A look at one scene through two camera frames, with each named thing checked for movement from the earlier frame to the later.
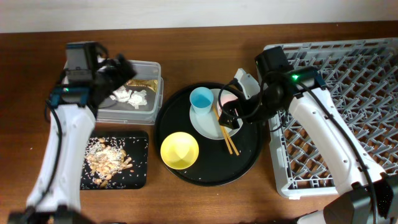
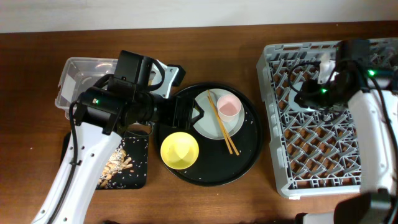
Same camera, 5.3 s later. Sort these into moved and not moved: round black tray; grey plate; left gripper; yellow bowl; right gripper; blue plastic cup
Moved: left gripper; blue plastic cup; right gripper
Not moved: round black tray; grey plate; yellow bowl
